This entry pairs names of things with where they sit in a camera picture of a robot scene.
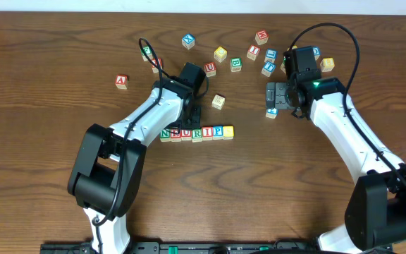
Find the green R wooden block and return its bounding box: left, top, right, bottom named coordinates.
left=192, top=128, right=203, bottom=143

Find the red u block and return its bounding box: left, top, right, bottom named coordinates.
left=180, top=129, right=192, bottom=141
left=204, top=62, right=216, bottom=77

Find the red i block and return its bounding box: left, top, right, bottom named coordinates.
left=202, top=126, right=214, bottom=141
left=247, top=45, right=260, bottom=61

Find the red E wooden block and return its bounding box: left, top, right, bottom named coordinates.
left=171, top=130, right=182, bottom=142

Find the blue P wooden block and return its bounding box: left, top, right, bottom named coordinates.
left=212, top=126, right=223, bottom=140

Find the green N wooden block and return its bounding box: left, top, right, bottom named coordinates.
left=160, top=129, right=171, bottom=142

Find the yellow S wooden block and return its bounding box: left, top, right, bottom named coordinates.
left=223, top=126, right=235, bottom=140

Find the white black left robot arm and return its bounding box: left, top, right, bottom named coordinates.
left=67, top=77, right=204, bottom=253

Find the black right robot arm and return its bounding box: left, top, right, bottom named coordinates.
left=266, top=78, right=406, bottom=253

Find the blue 2 wooden block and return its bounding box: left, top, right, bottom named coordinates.
left=266, top=108, right=278, bottom=119

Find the green Z wooden block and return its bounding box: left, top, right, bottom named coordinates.
left=281, top=62, right=286, bottom=74

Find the blue T wooden block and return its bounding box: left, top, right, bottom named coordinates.
left=262, top=61, right=276, bottom=77

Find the plain wood top block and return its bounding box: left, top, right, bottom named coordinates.
left=211, top=95, right=226, bottom=110

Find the blue L wooden block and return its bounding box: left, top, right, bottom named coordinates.
left=264, top=49, right=278, bottom=63

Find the yellow block near D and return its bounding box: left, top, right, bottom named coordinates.
left=287, top=45, right=297, bottom=51

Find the green B wooden block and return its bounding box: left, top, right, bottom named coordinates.
left=230, top=57, right=242, bottom=72

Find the yellow 8 wooden block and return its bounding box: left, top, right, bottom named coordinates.
left=320, top=58, right=335, bottom=72

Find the blue D block upper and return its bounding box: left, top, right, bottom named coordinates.
left=313, top=47, right=321, bottom=60

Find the red H wooden block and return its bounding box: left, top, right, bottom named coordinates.
left=255, top=30, right=269, bottom=45

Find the yellow block upper middle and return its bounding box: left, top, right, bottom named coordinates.
left=214, top=46, right=228, bottom=63

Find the blue X wooden block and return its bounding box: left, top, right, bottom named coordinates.
left=181, top=33, right=195, bottom=49

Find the red A wooden block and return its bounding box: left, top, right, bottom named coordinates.
left=115, top=75, right=129, bottom=90

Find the green F wooden block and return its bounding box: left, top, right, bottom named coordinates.
left=141, top=46, right=154, bottom=61

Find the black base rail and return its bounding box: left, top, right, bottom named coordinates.
left=39, top=239, right=322, bottom=254

